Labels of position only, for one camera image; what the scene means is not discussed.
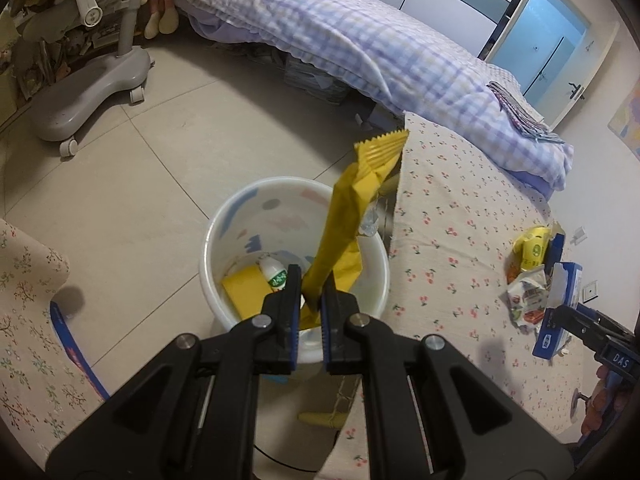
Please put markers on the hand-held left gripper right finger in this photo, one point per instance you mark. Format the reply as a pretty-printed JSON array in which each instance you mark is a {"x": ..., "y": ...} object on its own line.
[{"x": 326, "y": 330}]

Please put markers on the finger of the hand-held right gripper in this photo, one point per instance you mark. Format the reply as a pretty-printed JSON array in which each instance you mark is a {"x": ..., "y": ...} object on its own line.
[
  {"x": 575, "y": 320},
  {"x": 617, "y": 358}
]

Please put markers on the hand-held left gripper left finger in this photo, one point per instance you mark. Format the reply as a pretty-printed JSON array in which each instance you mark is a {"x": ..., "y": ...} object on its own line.
[{"x": 295, "y": 325}]

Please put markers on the yellow packet with green circle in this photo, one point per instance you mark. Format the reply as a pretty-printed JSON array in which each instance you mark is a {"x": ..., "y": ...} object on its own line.
[{"x": 532, "y": 250}]

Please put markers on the long yellow snack wrapper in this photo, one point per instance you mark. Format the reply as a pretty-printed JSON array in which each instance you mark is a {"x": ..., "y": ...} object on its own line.
[{"x": 345, "y": 210}]

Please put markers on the white plastic bucket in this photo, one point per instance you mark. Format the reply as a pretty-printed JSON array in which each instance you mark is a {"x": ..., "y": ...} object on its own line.
[{"x": 235, "y": 210}]

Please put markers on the person's right hand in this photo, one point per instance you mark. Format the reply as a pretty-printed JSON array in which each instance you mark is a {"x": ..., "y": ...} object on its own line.
[{"x": 600, "y": 405}]

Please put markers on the crumpled white snack wrapper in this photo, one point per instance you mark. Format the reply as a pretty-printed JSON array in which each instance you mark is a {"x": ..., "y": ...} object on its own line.
[{"x": 525, "y": 300}]

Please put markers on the white bottle with green label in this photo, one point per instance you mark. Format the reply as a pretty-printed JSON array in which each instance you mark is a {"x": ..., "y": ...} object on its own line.
[{"x": 274, "y": 275}]

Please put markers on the flat yellow packet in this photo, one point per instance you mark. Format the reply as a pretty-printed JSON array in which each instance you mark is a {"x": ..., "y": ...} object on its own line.
[{"x": 242, "y": 292}]

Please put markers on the small yellow packet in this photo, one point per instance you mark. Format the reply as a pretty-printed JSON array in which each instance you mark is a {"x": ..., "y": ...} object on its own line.
[{"x": 320, "y": 417}]

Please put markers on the cherry print tablecloth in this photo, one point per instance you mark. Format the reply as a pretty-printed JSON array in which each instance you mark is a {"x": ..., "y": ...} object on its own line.
[{"x": 450, "y": 210}]

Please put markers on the small white scrap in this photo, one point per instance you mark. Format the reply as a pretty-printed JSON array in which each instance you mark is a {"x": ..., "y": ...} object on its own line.
[{"x": 360, "y": 119}]

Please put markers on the folded checked cloth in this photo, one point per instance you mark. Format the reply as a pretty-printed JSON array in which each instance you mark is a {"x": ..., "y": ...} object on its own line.
[{"x": 525, "y": 110}]

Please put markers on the flat blue box with red edge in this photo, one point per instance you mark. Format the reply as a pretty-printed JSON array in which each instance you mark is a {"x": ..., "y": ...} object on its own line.
[{"x": 75, "y": 350}]

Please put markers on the patterned storage box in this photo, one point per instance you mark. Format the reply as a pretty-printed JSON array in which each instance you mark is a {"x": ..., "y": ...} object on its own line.
[{"x": 312, "y": 80}]

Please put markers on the beige branch print cloth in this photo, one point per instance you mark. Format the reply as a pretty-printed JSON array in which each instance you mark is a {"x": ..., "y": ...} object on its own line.
[{"x": 30, "y": 310}]

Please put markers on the white door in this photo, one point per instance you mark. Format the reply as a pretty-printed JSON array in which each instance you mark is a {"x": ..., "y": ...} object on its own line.
[{"x": 550, "y": 35}]

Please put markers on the purple plaid quilt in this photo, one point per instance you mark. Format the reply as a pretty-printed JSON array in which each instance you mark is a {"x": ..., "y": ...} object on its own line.
[{"x": 350, "y": 35}]

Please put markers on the grey swivel chair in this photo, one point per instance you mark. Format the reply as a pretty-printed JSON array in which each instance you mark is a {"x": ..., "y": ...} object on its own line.
[{"x": 100, "y": 80}]

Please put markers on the white wall socket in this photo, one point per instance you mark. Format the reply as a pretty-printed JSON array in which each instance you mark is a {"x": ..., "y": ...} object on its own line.
[{"x": 590, "y": 291}]

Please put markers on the wall poster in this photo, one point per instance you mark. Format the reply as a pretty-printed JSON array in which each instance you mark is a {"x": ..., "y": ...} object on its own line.
[{"x": 627, "y": 120}]

